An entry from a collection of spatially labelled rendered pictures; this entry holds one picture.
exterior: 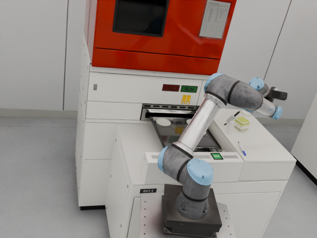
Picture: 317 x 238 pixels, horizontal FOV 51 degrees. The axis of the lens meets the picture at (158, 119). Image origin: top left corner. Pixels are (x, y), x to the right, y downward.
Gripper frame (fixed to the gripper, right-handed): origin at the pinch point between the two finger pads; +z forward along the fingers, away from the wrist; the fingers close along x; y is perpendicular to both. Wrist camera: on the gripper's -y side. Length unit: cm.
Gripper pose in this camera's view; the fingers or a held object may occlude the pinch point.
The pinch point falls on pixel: (276, 100)
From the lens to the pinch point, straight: 224.6
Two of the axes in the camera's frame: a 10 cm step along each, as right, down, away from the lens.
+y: -8.1, -0.3, 5.8
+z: 5.6, 2.4, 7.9
